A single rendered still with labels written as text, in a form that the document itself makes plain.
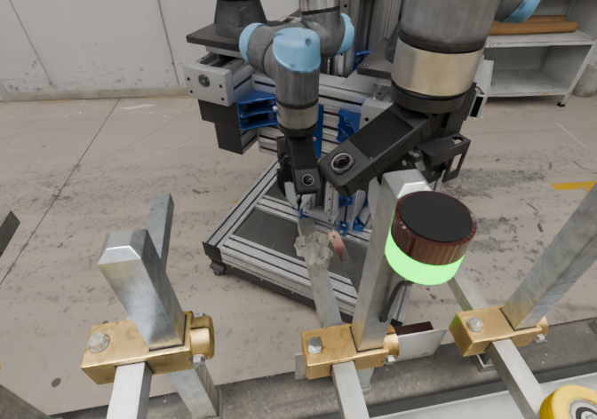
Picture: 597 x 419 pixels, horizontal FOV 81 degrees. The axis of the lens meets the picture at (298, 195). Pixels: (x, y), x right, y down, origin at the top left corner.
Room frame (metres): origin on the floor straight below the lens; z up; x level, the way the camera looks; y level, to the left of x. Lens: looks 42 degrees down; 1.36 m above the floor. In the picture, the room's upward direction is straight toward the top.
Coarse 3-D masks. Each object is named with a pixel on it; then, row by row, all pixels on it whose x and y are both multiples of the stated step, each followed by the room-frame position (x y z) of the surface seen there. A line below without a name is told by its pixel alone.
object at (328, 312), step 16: (304, 224) 0.47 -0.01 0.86; (320, 272) 0.35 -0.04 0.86; (320, 288) 0.32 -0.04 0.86; (320, 304) 0.29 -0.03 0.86; (336, 304) 0.29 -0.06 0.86; (320, 320) 0.27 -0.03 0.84; (336, 320) 0.27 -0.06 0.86; (336, 368) 0.20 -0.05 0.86; (352, 368) 0.20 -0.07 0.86; (336, 384) 0.18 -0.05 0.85; (352, 384) 0.18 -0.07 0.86; (352, 400) 0.16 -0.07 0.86; (352, 416) 0.14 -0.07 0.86; (368, 416) 0.14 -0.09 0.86
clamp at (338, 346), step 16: (304, 336) 0.24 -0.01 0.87; (320, 336) 0.24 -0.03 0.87; (336, 336) 0.24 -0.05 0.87; (352, 336) 0.24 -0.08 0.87; (304, 352) 0.22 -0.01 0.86; (320, 352) 0.21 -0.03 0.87; (336, 352) 0.21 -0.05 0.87; (352, 352) 0.21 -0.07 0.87; (368, 352) 0.21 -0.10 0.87; (384, 352) 0.21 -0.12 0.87; (320, 368) 0.20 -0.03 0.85
